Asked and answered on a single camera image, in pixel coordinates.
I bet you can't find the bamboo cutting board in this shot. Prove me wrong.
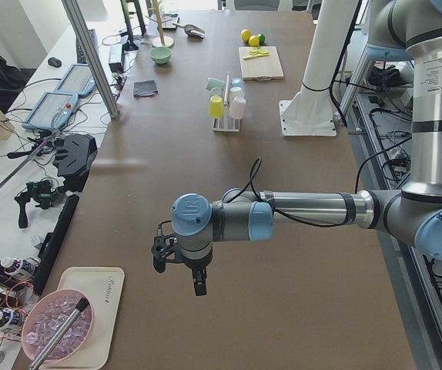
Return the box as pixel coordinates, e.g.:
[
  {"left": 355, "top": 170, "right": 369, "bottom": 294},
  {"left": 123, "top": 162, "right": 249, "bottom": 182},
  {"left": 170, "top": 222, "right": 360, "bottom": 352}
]
[{"left": 238, "top": 46, "right": 284, "bottom": 80}]

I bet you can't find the black power box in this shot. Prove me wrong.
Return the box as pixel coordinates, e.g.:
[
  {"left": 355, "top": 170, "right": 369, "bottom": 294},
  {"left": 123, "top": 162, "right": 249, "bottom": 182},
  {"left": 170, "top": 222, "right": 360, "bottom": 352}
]
[{"left": 108, "top": 44, "right": 125, "bottom": 73}]

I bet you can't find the grey plastic cup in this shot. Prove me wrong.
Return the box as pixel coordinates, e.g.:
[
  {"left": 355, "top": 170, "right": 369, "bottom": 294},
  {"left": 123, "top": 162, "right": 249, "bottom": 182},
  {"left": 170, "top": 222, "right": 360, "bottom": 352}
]
[{"left": 210, "top": 87, "right": 223, "bottom": 96}]

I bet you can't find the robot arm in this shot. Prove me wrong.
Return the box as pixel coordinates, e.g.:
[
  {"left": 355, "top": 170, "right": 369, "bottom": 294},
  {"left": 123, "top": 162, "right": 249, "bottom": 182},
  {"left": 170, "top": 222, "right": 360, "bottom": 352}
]
[
  {"left": 300, "top": 1, "right": 362, "bottom": 95},
  {"left": 151, "top": 1, "right": 442, "bottom": 296}
]

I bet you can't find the whole yellow lemon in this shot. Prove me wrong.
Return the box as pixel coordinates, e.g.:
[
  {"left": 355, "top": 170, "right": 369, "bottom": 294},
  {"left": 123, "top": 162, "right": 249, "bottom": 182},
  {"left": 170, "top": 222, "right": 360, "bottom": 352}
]
[{"left": 240, "top": 29, "right": 252, "bottom": 43}]

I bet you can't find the light blue plastic cup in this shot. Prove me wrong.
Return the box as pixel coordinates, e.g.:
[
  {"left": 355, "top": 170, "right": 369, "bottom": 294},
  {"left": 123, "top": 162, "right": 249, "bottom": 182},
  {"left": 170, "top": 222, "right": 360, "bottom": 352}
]
[{"left": 230, "top": 77, "right": 244, "bottom": 89}]

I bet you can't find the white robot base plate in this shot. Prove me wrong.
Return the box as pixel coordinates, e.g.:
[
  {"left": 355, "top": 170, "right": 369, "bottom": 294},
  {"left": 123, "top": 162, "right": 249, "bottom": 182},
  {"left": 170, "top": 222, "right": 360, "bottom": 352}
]
[{"left": 278, "top": 100, "right": 337, "bottom": 136}]

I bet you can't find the yellow plastic cup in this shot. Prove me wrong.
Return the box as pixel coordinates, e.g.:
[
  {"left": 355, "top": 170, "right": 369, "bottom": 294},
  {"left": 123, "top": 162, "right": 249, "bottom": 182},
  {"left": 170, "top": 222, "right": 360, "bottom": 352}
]
[{"left": 208, "top": 95, "right": 224, "bottom": 119}]

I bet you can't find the pink bowl of ice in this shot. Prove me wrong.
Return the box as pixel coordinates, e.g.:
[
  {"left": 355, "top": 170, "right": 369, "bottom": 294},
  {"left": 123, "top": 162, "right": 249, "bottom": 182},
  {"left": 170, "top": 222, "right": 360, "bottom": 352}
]
[{"left": 22, "top": 289, "right": 94, "bottom": 364}]

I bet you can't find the yellow plastic knife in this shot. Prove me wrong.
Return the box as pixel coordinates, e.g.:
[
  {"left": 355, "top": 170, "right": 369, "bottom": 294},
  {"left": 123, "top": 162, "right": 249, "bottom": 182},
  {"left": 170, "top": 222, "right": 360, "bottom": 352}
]
[{"left": 243, "top": 54, "right": 270, "bottom": 60}]

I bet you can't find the white wire cup rack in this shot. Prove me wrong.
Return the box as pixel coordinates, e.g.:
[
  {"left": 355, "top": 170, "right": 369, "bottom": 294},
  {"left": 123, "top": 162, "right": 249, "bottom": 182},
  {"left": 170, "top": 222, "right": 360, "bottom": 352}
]
[{"left": 213, "top": 72, "right": 242, "bottom": 133}]

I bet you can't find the metal scoop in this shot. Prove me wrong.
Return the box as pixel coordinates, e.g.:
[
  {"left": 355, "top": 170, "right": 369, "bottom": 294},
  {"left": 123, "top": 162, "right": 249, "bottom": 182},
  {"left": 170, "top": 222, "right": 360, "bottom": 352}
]
[{"left": 173, "top": 22, "right": 206, "bottom": 39}]

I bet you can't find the grey folded cloth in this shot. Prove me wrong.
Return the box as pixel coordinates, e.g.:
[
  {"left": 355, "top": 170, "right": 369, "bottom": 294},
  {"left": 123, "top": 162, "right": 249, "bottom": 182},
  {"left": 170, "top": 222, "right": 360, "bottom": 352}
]
[{"left": 133, "top": 79, "right": 158, "bottom": 98}]

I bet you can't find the green ceramic bowl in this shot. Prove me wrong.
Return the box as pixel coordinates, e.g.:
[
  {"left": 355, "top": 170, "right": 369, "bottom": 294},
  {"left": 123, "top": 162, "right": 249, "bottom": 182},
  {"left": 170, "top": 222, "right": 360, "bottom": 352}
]
[{"left": 149, "top": 46, "right": 172, "bottom": 65}]

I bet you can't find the blue teach pendant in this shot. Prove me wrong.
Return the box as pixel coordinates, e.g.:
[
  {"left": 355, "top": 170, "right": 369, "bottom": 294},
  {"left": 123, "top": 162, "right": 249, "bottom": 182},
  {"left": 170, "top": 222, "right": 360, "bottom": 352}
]
[
  {"left": 55, "top": 63, "right": 95, "bottom": 98},
  {"left": 22, "top": 92, "right": 79, "bottom": 131}
]

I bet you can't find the wooden mug tree stand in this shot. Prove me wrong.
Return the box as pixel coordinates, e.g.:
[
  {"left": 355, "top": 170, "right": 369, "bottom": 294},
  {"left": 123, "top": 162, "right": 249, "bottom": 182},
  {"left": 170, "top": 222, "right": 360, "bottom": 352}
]
[{"left": 146, "top": 0, "right": 175, "bottom": 49}]

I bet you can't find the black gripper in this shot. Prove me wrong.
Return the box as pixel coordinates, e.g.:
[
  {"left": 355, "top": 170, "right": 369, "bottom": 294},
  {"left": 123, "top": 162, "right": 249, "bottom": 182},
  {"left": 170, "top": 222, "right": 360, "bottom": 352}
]
[{"left": 151, "top": 221, "right": 207, "bottom": 296}]

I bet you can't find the aluminium frame post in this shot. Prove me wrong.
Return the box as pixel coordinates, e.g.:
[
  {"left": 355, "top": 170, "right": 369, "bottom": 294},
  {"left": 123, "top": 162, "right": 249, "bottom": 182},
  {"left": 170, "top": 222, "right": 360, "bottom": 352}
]
[{"left": 62, "top": 0, "right": 119, "bottom": 119}]

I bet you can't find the green plastic cup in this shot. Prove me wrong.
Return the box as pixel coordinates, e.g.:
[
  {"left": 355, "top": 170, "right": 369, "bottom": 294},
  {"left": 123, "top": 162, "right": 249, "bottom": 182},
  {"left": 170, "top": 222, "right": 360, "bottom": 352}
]
[{"left": 206, "top": 77, "right": 226, "bottom": 91}]

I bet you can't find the white plastic cup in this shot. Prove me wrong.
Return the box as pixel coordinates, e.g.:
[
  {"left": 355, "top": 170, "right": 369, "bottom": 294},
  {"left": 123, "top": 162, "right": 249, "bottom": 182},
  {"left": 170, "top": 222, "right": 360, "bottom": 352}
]
[{"left": 229, "top": 86, "right": 244, "bottom": 103}]

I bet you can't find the green lime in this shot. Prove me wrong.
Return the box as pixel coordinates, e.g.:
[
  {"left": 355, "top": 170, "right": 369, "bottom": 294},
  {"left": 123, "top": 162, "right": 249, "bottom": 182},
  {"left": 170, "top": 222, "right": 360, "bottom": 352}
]
[{"left": 258, "top": 33, "right": 266, "bottom": 44}]

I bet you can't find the black computer mouse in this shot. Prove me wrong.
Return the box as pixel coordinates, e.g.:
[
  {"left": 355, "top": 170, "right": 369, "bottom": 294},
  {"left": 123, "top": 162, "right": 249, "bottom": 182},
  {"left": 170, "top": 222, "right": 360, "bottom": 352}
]
[{"left": 47, "top": 57, "right": 62, "bottom": 68}]

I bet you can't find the beige plastic tray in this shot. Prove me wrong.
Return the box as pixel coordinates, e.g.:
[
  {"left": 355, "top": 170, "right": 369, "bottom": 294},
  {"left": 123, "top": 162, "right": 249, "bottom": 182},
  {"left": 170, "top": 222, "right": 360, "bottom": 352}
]
[{"left": 41, "top": 267, "right": 125, "bottom": 369}]

